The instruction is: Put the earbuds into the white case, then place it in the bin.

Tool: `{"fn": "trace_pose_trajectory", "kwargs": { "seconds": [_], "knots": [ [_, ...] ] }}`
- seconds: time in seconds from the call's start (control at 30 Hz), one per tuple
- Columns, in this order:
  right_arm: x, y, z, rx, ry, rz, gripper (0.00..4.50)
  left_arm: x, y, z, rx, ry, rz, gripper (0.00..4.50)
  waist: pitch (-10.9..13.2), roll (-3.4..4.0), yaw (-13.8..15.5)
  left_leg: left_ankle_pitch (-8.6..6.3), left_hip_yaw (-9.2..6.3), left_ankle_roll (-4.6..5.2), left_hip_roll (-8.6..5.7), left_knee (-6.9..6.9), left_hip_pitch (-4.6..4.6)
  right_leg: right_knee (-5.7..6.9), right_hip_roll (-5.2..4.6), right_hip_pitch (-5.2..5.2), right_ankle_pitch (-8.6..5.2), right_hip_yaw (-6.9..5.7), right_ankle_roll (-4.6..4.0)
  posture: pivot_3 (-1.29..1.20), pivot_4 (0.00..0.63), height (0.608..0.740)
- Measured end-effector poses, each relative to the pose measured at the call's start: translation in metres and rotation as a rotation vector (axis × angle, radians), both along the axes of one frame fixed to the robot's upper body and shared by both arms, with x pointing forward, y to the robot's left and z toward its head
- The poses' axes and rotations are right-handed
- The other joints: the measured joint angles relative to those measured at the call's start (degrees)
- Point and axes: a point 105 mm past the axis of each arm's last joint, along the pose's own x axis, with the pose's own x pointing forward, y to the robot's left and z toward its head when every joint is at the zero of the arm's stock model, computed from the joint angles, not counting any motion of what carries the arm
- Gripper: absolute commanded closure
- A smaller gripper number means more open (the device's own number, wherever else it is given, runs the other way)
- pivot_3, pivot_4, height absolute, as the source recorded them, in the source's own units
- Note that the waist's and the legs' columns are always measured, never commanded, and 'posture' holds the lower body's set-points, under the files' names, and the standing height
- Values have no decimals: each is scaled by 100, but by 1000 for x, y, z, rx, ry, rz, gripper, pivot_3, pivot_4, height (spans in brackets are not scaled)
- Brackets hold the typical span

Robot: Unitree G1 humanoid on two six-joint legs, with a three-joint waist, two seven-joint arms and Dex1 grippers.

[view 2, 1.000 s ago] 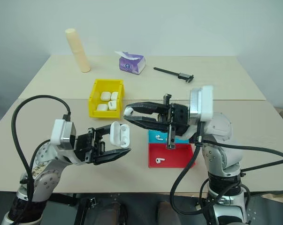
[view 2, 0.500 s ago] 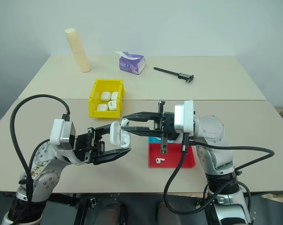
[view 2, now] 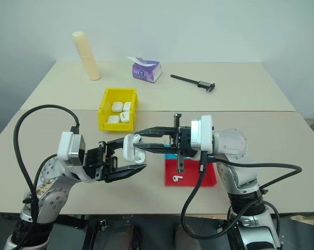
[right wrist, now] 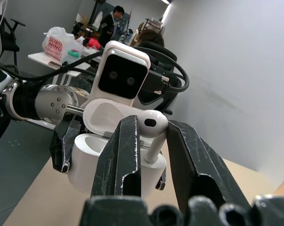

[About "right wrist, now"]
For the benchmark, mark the background storage shelf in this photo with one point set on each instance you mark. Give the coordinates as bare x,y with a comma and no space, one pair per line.
154,23

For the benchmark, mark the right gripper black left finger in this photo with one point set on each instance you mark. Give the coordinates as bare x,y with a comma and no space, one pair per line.
118,160

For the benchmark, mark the red object on background table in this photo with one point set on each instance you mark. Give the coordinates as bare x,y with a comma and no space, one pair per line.
94,42

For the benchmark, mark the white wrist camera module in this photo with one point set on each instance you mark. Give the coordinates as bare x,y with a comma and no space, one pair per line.
95,94

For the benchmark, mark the small brown flat object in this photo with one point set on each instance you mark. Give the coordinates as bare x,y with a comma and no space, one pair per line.
54,64

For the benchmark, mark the standing person in black jacket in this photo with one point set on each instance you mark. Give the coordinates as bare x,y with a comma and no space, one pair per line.
107,26

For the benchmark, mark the white earbud charging case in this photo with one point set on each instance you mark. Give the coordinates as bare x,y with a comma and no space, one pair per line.
83,164

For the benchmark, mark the white background table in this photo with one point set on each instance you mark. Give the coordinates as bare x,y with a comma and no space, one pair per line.
38,57

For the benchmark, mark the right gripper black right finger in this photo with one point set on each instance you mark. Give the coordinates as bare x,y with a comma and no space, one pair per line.
196,160

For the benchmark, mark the seated person with brown hair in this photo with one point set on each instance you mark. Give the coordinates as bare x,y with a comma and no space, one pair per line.
151,37

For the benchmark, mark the black mesh office chair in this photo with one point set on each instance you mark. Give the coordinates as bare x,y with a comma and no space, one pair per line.
165,53

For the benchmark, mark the black armrest office chair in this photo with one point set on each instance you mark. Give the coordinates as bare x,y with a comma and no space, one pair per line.
17,22

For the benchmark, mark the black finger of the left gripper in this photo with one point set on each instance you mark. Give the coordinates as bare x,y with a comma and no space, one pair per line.
161,181

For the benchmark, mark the white red-print plastic bag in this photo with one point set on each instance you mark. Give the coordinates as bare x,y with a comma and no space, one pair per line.
54,44

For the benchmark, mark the green round container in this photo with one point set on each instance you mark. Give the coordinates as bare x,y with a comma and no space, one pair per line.
74,53

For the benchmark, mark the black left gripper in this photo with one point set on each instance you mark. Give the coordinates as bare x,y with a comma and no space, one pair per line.
70,116

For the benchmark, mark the white earbud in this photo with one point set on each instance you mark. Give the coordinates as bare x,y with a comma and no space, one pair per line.
153,122

